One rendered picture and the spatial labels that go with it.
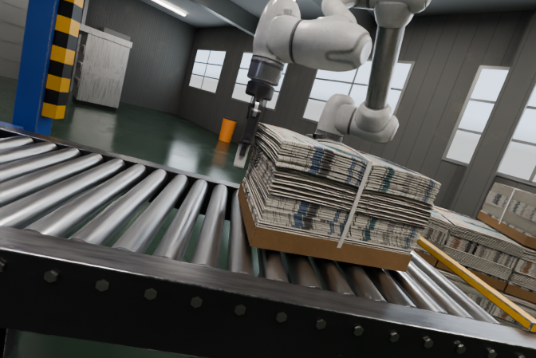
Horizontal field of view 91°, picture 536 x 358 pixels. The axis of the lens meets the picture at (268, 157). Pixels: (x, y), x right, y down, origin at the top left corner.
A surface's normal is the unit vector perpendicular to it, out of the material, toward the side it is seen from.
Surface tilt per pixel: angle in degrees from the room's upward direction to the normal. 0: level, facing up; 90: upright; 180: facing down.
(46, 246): 0
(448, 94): 90
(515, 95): 90
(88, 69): 90
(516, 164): 90
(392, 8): 138
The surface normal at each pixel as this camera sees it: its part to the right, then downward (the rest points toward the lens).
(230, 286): 0.29, -0.94
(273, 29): -0.40, 0.02
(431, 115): -0.70, -0.10
